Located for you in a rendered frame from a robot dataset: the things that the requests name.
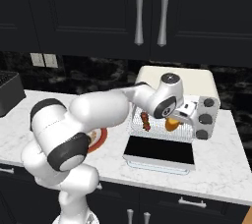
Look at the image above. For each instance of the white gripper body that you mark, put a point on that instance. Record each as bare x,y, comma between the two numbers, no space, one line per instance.
182,116

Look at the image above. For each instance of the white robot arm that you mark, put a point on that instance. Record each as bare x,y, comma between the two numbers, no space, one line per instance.
98,108

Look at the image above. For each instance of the brown baguette bread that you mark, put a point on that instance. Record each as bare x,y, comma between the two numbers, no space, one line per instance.
171,124

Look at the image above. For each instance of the dark toaster oven knob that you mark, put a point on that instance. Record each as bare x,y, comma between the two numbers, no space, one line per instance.
202,134
205,118
208,102

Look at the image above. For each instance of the kebab skewer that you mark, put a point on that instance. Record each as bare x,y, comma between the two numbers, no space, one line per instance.
145,121

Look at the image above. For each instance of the cream toaster oven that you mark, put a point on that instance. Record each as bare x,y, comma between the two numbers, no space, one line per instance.
197,82

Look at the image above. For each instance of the glass toaster oven door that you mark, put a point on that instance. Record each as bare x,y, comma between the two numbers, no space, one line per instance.
159,151

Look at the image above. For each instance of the red rimmed plate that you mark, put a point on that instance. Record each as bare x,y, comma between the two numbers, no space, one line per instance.
99,139

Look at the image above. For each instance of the dark drawer front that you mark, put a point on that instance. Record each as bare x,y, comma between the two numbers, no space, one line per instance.
119,193
13,182
197,210

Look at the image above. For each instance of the black countertop appliance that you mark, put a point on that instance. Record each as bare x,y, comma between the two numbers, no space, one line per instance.
10,92

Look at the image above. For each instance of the dark wall cupboard door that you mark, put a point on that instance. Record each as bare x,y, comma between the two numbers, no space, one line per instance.
13,8
210,11
88,8

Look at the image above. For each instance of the white wall outlet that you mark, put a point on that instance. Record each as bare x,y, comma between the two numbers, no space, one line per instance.
50,60
37,60

